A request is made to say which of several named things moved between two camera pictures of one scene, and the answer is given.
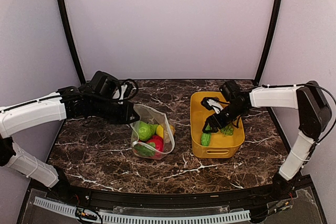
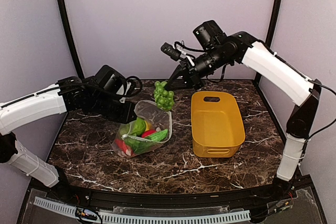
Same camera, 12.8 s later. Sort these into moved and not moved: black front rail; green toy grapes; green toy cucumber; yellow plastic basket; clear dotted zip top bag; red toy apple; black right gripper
Moved: clear dotted zip top bag; red toy apple; green toy cucumber; black right gripper; green toy grapes
Not moved: black front rail; yellow plastic basket
